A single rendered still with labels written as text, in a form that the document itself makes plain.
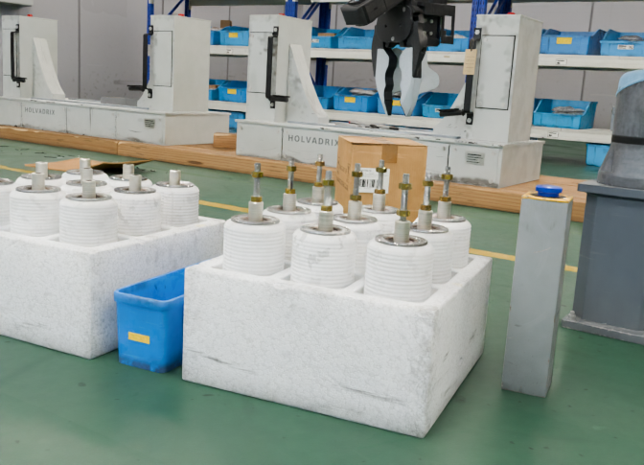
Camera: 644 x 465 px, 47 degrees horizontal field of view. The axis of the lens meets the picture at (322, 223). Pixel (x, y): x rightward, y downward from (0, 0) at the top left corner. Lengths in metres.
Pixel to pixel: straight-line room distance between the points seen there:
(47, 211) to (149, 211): 0.17
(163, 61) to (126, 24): 4.58
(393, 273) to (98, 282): 0.50
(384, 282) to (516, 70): 2.32
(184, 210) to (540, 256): 0.68
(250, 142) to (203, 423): 2.91
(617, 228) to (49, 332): 1.08
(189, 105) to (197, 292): 3.33
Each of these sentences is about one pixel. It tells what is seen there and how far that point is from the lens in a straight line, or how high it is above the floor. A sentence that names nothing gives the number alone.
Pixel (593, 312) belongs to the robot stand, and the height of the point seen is 0.04.
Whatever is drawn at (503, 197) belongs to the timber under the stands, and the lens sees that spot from 3.14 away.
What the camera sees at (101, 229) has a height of 0.20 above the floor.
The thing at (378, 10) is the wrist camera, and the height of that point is 0.56.
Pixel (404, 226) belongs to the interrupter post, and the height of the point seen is 0.27.
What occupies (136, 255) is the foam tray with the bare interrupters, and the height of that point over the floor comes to 0.16.
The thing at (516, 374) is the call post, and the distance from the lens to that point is 1.24.
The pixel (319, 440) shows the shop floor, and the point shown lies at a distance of 1.03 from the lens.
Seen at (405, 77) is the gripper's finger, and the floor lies 0.48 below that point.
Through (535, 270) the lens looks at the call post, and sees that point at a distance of 1.19.
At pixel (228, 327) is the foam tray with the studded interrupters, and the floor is 0.10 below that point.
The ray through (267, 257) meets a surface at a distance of 1.12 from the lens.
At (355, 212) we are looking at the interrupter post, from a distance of 1.20.
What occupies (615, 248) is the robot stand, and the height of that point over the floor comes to 0.18.
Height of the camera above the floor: 0.46
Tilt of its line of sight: 10 degrees down
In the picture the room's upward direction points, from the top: 3 degrees clockwise
